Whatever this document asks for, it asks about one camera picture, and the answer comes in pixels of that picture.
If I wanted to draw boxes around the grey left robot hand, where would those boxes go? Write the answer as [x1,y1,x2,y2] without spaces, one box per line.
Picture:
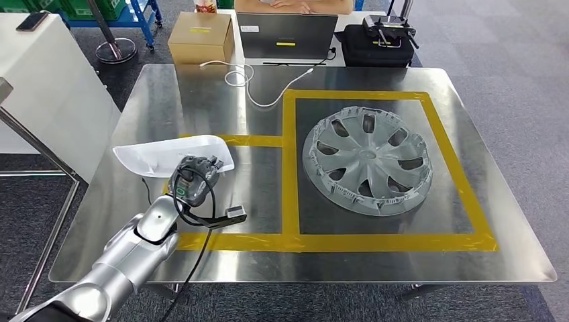
[168,155,224,207]

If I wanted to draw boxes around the white plastic mirror cover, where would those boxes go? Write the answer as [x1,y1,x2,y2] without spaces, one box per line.
[112,134,236,179]

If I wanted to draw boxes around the stainless steel workbench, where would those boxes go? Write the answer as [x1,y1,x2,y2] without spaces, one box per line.
[48,63,558,307]

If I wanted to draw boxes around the cardboard box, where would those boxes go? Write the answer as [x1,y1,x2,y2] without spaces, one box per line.
[167,11,236,66]

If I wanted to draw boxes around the blue cart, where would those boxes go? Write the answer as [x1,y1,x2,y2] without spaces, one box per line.
[58,0,164,53]

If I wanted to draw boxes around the white cabinet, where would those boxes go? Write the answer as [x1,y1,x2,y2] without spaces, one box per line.
[0,12,121,183]

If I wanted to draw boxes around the grey wheel hubcap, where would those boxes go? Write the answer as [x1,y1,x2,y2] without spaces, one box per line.
[302,105,434,217]

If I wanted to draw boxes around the dark grey laptop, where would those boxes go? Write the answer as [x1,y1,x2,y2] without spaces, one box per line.
[236,12,340,60]

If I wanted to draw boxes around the person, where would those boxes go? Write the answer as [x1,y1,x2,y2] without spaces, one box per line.
[234,0,355,15]

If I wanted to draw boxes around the green crate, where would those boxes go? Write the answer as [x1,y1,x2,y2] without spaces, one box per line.
[60,0,127,21]
[0,0,58,14]

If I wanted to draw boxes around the black bag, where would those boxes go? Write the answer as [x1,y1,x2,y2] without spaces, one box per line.
[334,24,417,68]

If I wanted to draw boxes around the black phone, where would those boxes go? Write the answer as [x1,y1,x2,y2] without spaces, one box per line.
[15,11,50,33]

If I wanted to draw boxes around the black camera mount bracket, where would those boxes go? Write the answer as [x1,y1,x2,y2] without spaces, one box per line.
[175,206,236,230]

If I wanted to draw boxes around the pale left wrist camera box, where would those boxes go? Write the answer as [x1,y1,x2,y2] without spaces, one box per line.
[225,205,248,221]

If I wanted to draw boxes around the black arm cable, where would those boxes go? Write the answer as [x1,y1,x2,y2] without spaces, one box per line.
[158,166,219,322]

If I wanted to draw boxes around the white charging cable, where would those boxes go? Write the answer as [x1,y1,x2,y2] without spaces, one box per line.
[199,60,315,109]

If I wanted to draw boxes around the stanchion post chrome base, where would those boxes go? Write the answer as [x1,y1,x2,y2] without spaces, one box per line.
[85,0,139,65]

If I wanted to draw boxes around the black laptop cable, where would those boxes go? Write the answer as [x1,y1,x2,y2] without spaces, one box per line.
[262,46,338,66]

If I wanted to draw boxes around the steel frame side table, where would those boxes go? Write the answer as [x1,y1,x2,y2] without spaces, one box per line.
[0,76,86,315]

